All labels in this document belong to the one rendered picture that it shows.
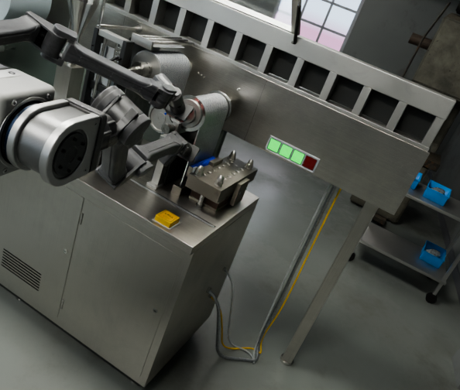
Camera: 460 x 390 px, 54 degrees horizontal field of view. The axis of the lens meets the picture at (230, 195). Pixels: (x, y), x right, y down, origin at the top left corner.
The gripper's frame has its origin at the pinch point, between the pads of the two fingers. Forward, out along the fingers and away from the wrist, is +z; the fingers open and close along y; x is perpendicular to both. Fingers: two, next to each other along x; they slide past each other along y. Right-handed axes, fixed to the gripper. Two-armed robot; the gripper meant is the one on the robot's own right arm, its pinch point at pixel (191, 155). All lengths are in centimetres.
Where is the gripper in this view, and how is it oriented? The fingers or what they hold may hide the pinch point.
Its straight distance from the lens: 192.8
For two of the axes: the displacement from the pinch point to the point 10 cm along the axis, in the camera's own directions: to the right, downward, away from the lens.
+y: 8.4, 4.7, -2.6
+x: 5.0, -8.7, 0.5
